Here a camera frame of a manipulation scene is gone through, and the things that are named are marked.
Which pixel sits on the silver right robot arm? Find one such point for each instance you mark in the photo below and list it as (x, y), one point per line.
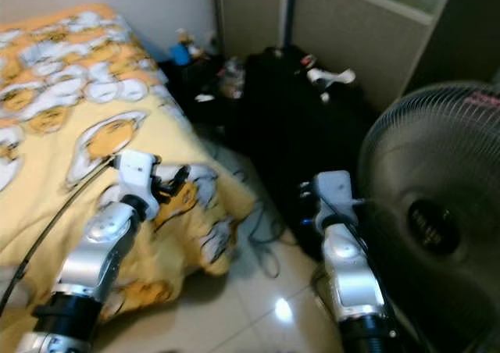
(351, 267)

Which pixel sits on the black standing fan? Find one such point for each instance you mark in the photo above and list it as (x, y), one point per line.
(422, 181)

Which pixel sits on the orange duck print blanket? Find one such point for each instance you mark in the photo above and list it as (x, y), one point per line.
(62, 134)

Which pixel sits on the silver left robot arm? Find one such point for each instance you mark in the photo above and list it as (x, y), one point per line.
(105, 251)

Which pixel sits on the small toy figurine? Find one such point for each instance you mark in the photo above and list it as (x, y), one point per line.
(191, 47)

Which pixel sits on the black suitcase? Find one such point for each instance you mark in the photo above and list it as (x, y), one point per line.
(305, 142)

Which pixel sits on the black low table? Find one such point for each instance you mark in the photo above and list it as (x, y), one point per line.
(199, 119)

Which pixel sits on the dark upright pole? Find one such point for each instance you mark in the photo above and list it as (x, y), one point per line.
(289, 13)

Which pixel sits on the white luggage tag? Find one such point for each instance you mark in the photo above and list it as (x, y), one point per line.
(328, 76)

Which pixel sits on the clear jar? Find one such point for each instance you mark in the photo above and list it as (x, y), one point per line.
(233, 80)

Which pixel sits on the small blue cup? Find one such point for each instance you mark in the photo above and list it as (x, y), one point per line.
(180, 56)

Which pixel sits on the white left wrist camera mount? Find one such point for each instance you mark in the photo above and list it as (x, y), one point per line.
(137, 173)

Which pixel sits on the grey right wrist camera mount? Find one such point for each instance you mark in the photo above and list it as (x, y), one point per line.
(332, 190)

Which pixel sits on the small white item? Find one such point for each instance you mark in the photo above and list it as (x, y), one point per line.
(204, 98)

